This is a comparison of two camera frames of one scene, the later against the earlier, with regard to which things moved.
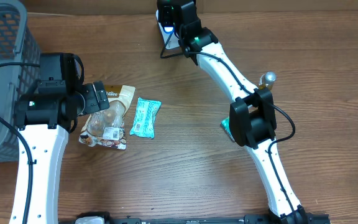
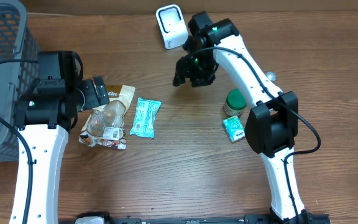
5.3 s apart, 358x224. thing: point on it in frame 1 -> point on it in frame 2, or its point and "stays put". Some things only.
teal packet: (145, 114) stays put
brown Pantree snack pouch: (106, 127) stays put
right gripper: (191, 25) -> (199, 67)
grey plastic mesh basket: (7, 37) stays put
